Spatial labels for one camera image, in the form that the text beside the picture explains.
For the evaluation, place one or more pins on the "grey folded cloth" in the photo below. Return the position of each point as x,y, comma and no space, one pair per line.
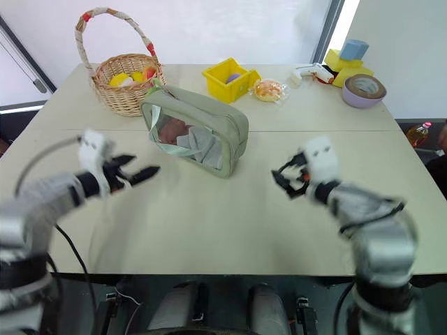
202,146

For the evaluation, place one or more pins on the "orange red toy fruit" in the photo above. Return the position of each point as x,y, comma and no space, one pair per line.
150,72

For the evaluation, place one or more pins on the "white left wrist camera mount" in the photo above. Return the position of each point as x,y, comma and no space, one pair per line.
94,146

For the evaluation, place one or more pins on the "grey rounded leg shape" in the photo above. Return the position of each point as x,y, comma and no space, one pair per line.
269,308
174,308

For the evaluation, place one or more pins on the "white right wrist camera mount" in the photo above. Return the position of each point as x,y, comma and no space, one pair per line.
319,157

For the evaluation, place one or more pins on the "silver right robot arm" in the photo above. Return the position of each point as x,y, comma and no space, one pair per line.
380,244

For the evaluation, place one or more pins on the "green transparent pouch bag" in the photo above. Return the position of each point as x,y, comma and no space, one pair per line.
216,115

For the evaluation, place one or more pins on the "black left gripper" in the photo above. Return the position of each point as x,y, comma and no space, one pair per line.
113,176

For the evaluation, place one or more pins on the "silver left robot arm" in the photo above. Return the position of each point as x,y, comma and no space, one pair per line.
42,200

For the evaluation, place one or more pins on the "pink brown soft item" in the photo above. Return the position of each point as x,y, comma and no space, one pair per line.
171,132

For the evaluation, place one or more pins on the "wrapped bread bun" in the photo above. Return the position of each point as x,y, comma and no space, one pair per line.
268,90

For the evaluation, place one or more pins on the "blue foam block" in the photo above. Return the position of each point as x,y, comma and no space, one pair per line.
354,49

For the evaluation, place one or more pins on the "white glue gun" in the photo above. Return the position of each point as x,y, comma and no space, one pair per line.
316,70

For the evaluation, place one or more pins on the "yellow toy fruit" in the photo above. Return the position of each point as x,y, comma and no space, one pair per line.
118,79
138,76

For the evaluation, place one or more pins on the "purple toy item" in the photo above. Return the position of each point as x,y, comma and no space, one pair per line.
233,77

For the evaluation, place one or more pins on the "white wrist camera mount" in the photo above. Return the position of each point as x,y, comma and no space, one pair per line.
94,146
319,157

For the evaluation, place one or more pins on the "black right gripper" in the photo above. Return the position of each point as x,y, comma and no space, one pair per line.
303,178

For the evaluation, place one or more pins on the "lavender brown tape roll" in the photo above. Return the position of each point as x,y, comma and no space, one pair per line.
361,97

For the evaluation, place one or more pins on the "yellow plastic bin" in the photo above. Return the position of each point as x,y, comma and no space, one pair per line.
223,87

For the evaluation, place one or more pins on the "cooking oil bottle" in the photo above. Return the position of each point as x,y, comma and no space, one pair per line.
418,135

